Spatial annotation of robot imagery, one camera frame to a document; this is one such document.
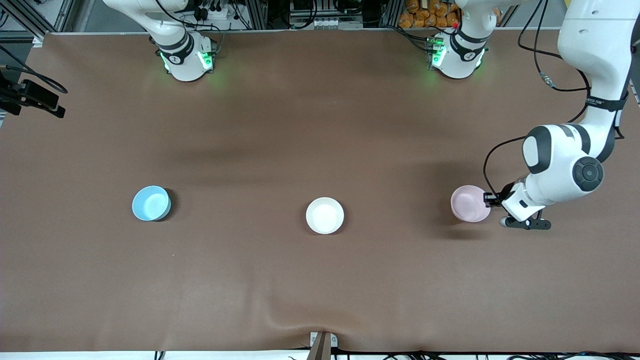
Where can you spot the pile of orange packets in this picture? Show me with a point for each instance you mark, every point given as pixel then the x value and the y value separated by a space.
pixel 430 15

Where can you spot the light blue plastic bowl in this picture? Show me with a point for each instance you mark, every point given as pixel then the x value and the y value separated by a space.
pixel 150 204

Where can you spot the power strip with black plugs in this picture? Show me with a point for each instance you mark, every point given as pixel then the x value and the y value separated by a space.
pixel 210 11

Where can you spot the white plastic bowl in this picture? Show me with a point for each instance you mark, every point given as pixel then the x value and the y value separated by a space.
pixel 325 215

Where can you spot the aluminium frame strut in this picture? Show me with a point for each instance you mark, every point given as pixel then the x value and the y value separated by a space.
pixel 30 17

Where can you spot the white power strip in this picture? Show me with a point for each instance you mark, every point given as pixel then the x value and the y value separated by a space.
pixel 334 23

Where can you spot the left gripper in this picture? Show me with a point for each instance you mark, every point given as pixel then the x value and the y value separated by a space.
pixel 505 192

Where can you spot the metal table edge bracket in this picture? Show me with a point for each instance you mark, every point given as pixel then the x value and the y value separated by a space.
pixel 323 344

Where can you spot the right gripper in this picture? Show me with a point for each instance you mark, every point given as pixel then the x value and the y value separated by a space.
pixel 20 94

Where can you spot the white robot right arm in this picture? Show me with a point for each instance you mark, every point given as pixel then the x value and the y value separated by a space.
pixel 184 60

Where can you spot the brown table mat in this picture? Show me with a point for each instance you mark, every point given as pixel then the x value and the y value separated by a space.
pixel 320 290

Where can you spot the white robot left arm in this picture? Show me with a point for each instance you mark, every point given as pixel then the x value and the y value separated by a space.
pixel 595 40

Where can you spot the pale pink plastic bowl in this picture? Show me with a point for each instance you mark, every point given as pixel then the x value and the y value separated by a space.
pixel 467 204

